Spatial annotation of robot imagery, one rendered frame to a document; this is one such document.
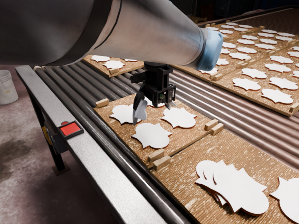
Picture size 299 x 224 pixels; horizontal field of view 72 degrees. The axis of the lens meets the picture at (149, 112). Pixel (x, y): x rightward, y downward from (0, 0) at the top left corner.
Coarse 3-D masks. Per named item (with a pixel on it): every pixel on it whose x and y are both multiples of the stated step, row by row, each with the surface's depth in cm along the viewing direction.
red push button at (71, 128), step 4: (72, 124) 83; (76, 124) 83; (60, 128) 81; (64, 128) 81; (68, 128) 81; (72, 128) 81; (76, 128) 81; (64, 132) 79; (68, 132) 79; (72, 132) 79
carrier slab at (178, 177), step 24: (192, 144) 72; (216, 144) 72; (240, 144) 72; (168, 168) 64; (192, 168) 64; (240, 168) 64; (264, 168) 64; (288, 168) 64; (168, 192) 58; (192, 192) 57; (264, 192) 57; (192, 216) 52; (216, 216) 51; (240, 216) 51; (264, 216) 51
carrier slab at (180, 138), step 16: (128, 96) 100; (96, 112) 90; (112, 112) 88; (160, 112) 88; (192, 112) 88; (112, 128) 80; (128, 128) 80; (176, 128) 80; (192, 128) 80; (128, 144) 72; (176, 144) 72; (144, 160) 66
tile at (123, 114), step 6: (114, 108) 89; (120, 108) 89; (126, 108) 89; (132, 108) 89; (114, 114) 86; (120, 114) 86; (126, 114) 86; (132, 114) 86; (120, 120) 82; (126, 120) 82; (132, 120) 82; (138, 120) 82
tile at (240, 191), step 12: (228, 168) 60; (216, 180) 56; (228, 180) 56; (240, 180) 56; (252, 180) 56; (216, 192) 54; (228, 192) 53; (240, 192) 53; (252, 192) 53; (240, 204) 51; (252, 204) 51; (264, 204) 51
